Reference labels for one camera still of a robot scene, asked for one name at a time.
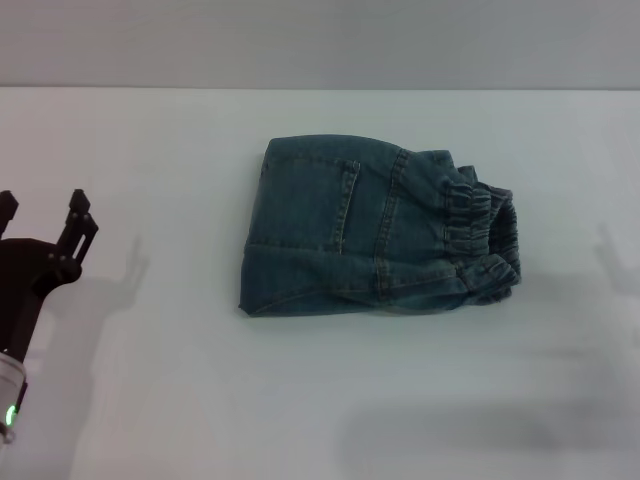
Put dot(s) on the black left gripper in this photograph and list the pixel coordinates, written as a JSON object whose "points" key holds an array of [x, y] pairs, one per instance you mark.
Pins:
{"points": [[30, 280]]}

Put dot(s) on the blue denim shorts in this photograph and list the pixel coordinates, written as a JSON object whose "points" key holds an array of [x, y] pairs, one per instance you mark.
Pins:
{"points": [[370, 235]]}

